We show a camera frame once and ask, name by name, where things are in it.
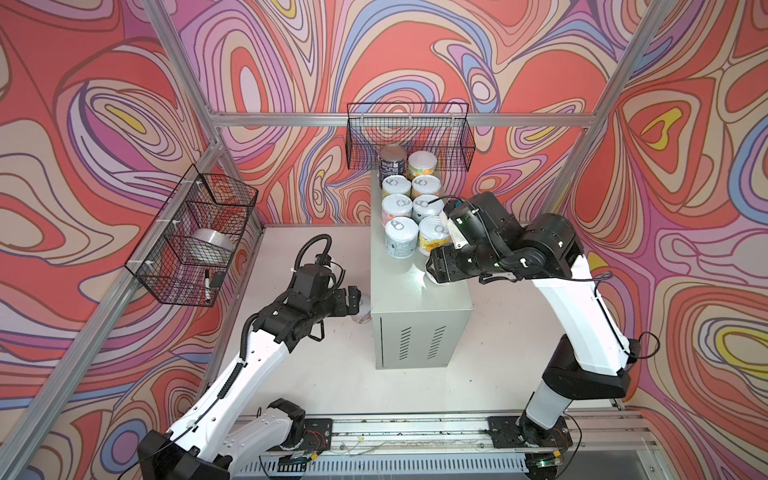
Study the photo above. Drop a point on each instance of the grey metal cabinet counter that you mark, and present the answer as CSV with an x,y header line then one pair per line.
x,y
416,323

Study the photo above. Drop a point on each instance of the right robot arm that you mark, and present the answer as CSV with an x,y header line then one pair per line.
x,y
593,357

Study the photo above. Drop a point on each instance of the black wire basket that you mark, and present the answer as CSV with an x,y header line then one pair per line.
x,y
170,264
439,127

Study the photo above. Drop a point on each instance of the silver tape roll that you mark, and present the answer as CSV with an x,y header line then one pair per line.
x,y
214,238

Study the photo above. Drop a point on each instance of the group can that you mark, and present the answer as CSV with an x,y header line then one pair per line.
x,y
425,185
432,234
440,277

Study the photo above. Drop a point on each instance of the black wire basket back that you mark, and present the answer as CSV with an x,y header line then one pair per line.
x,y
439,127

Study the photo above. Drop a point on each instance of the black marker pen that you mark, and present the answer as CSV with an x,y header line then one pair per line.
x,y
206,287

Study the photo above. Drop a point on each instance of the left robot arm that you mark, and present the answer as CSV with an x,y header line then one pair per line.
x,y
205,443

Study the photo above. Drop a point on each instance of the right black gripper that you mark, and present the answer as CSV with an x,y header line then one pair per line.
x,y
444,260

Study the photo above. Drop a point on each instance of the white lid can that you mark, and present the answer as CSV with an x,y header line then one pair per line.
x,y
395,205
363,316
425,206
401,237

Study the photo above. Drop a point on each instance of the black wire basket left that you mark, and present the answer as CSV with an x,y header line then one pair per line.
x,y
170,264

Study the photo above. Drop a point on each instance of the dark blue tomato can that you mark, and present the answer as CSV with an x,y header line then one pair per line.
x,y
392,161

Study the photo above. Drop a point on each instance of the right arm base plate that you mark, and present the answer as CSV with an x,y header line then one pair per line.
x,y
504,431

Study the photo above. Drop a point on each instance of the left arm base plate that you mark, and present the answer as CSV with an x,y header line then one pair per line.
x,y
286,434

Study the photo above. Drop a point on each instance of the orange peach can large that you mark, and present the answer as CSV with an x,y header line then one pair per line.
x,y
421,163

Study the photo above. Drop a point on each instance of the green label can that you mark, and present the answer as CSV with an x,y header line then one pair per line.
x,y
396,185

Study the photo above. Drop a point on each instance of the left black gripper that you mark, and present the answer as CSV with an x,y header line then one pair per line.
x,y
342,309

